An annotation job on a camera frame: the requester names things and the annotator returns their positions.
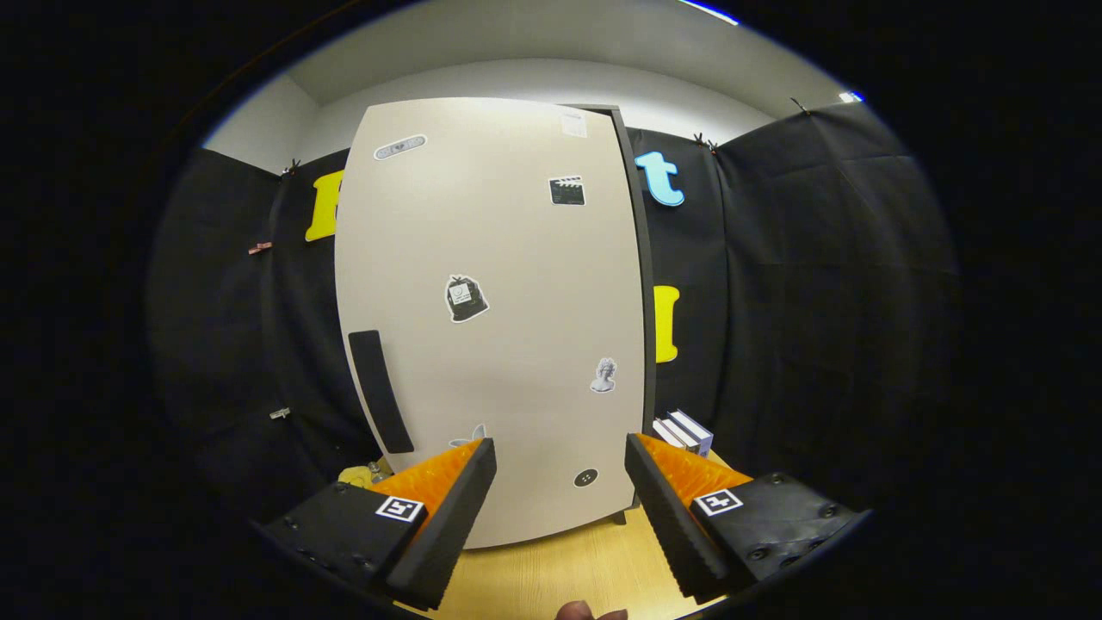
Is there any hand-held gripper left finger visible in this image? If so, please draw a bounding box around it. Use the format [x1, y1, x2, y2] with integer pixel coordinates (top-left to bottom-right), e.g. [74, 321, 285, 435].
[252, 437, 498, 611]

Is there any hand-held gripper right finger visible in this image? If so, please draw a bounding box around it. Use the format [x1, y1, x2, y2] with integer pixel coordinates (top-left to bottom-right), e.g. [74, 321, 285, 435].
[624, 433, 867, 603]

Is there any black door handle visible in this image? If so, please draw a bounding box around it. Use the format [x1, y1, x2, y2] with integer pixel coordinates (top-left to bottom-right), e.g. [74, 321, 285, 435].
[348, 329, 417, 456]

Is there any beige shoe cabinet door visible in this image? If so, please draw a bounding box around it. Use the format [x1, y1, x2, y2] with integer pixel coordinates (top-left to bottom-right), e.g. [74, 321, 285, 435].
[334, 96, 648, 550]

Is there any black backdrop cloth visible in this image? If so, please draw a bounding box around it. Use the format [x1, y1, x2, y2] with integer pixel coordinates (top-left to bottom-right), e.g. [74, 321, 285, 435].
[146, 102, 962, 535]

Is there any ceiling light strip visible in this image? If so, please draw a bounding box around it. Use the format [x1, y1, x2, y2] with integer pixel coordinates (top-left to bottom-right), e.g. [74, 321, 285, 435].
[678, 0, 741, 26]

